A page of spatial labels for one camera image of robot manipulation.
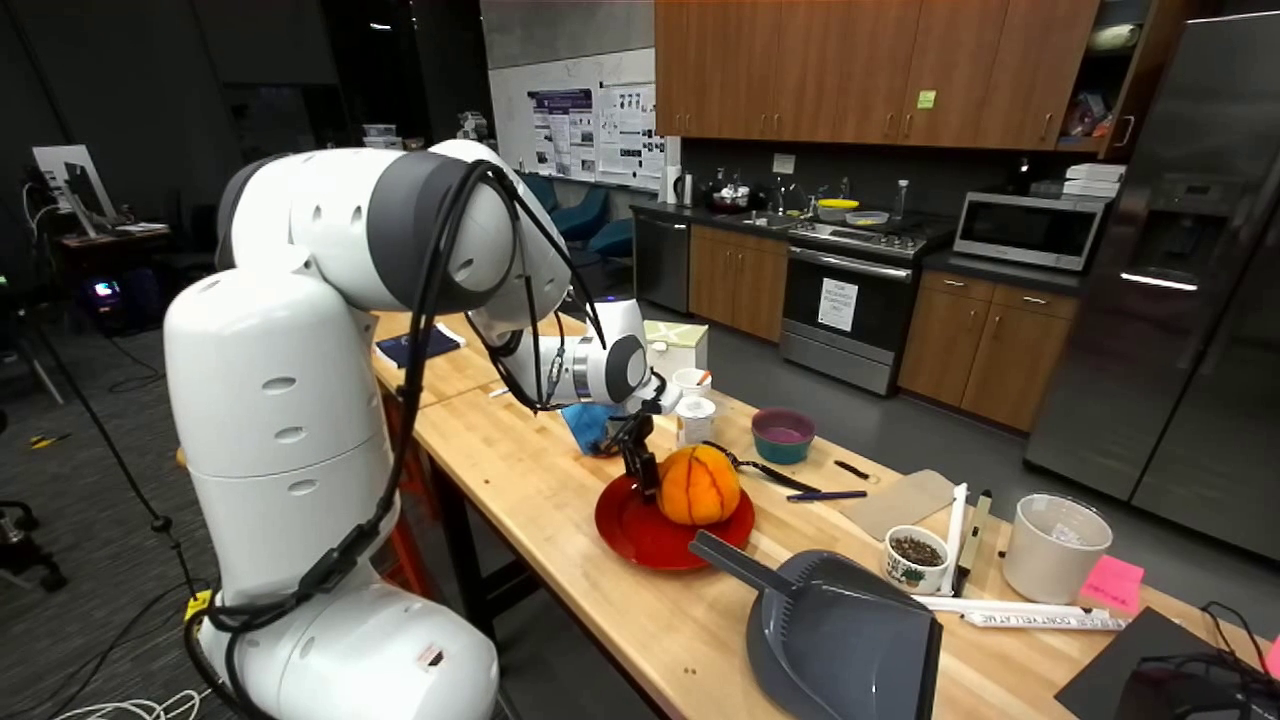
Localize orange pumpkin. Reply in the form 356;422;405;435
656;439;748;529

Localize clear plastic sheet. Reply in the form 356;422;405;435
835;467;959;544

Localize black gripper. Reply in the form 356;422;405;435
603;397;669;510

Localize stainless steel refrigerator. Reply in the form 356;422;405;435
1019;8;1280;563

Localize white printed mug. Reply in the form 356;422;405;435
673;393;720;453

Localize purple teal bowl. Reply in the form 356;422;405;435
748;407;820;467

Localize blue wrist camera box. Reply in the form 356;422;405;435
557;400;617;458

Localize wooden wall cabinets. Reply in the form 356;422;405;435
650;0;1102;152

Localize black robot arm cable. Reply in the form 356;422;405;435
183;157;610;644

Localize black dishwasher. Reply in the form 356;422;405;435
632;207;696;315

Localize black tripod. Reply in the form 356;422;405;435
0;271;204;591

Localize white power strip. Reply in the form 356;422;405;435
914;591;1130;635

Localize framed white picture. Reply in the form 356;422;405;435
27;142;121;239

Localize blue lounge chairs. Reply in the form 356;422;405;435
523;171;641;266

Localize grey dustpan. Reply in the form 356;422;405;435
689;529;945;720

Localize white handled brush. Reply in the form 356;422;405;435
940;480;977;599

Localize wooden base cabinet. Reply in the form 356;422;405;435
896;267;1084;435
682;221;791;350

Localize red plate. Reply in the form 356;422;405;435
591;472;761;580

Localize black tablet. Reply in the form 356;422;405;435
372;326;462;367

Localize silver microwave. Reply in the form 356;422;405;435
946;190;1111;277

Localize folded white towels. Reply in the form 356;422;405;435
1059;161;1130;203

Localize pink sticky note pad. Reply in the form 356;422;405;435
1076;552;1151;616

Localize metal kettle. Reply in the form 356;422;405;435
702;171;756;217

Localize large white cup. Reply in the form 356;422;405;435
1001;491;1114;609

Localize white wall poster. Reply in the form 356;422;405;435
488;49;682;198

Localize small white bean bowl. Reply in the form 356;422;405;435
879;520;953;596

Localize stainless steel oven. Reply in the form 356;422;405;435
774;217;936;400

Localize open cabinet shelf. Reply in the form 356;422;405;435
1055;0;1191;161

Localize white floor cable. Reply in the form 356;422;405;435
51;686;213;720

